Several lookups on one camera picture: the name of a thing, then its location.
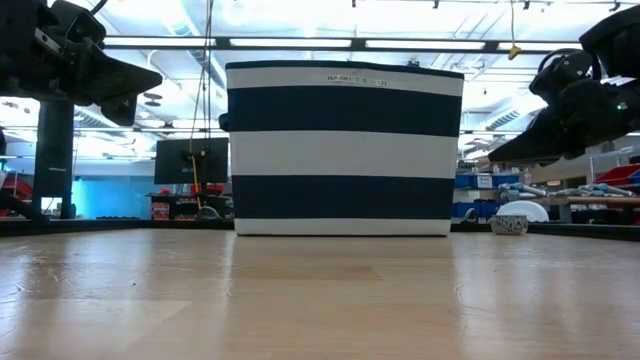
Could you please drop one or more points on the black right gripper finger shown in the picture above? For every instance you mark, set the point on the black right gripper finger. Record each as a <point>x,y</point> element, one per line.
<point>542,142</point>

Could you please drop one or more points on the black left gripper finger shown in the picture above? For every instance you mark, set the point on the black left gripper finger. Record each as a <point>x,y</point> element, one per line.
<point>124,111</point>
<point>110,80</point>

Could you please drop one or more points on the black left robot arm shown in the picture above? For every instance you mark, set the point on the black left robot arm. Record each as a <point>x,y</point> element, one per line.
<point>15,45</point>

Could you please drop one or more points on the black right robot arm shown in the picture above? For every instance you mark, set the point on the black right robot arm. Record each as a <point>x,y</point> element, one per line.
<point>620,40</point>

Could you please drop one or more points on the black monitor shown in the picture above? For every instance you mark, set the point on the black monitor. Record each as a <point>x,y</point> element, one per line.
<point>175,160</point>

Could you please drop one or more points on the black pillar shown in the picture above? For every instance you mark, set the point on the black pillar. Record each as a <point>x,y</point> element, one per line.
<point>55,150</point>

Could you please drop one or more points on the wooden workbench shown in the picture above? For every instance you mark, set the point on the wooden workbench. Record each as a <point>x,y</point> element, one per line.
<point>600,201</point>

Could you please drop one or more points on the yellow hanging connector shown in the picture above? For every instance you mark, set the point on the yellow hanging connector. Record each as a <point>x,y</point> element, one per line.
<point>513,51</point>

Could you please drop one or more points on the blue storage bins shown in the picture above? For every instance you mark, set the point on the blue storage bins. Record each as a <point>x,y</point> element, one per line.
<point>467,207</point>

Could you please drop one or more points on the red and black shelf unit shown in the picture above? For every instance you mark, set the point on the red and black shelf unit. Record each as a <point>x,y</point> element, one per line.
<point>160,210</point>

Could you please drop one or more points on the navy white striped fabric basket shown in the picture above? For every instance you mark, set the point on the navy white striped fabric basket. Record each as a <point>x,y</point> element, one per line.
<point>345,110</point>

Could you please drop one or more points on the black aluminium table frame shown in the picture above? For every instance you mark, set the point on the black aluminium table frame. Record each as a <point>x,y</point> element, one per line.
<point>100,226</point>

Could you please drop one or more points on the black overhead frame beam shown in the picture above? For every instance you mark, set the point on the black overhead frame beam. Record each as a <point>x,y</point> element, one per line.
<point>357,43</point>

